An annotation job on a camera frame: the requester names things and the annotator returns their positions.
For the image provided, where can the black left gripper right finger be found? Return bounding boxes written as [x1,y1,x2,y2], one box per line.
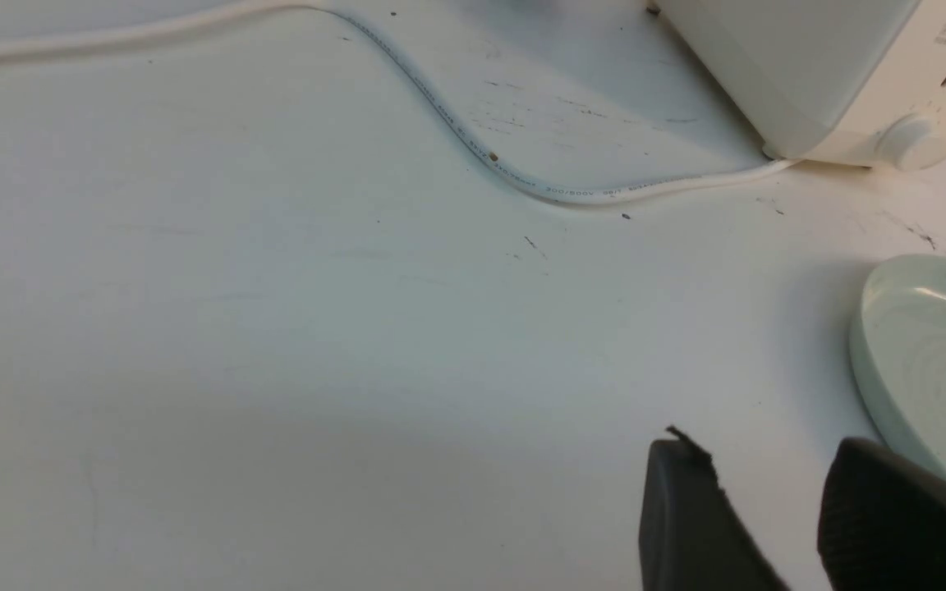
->
[817,438,946,590]

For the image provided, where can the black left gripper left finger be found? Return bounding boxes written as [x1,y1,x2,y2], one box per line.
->
[638,425,789,590]

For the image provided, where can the pale green round plate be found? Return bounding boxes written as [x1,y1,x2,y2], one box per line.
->
[848,254,946,480]

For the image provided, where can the white two-slot toaster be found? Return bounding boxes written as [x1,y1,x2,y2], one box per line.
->
[647,1,946,172]

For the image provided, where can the white toaster power cord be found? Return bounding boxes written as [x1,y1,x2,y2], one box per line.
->
[0,0,798,205]

